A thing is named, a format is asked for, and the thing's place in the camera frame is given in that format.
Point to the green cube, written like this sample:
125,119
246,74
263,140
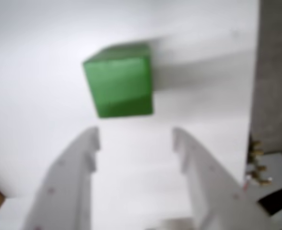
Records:
119,83

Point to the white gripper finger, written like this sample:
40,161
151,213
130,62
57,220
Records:
64,187
217,191

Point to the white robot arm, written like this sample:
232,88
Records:
278,172

